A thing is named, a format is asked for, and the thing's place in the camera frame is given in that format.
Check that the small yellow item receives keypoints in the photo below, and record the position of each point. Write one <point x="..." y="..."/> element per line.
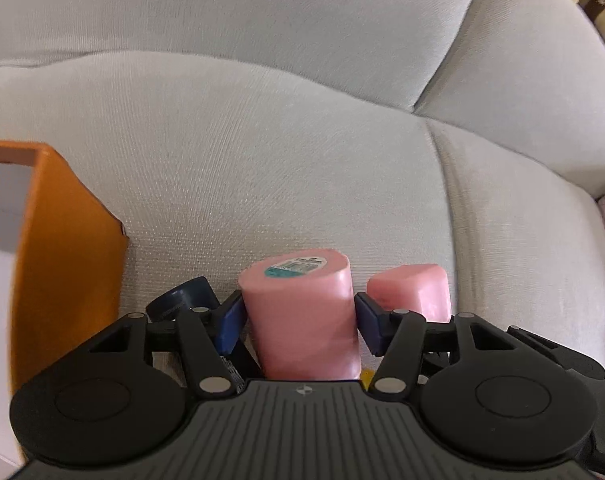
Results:
<point x="366" y="377"/>

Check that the light grey fabric sofa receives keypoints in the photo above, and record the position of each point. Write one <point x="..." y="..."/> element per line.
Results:
<point x="282" y="160"/>

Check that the dark blue round container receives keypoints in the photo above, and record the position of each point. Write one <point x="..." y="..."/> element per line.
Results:
<point x="182" y="297"/>

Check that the orange cardboard box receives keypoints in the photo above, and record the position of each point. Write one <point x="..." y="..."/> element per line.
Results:
<point x="67" y="270"/>

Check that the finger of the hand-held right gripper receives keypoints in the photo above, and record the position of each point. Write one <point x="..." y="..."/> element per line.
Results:
<point x="557" y="352"/>

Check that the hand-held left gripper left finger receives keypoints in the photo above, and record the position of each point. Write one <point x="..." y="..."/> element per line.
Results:
<point x="230" y="327"/>

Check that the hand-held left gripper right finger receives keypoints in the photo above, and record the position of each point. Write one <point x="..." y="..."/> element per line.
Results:
<point x="370" y="330"/>

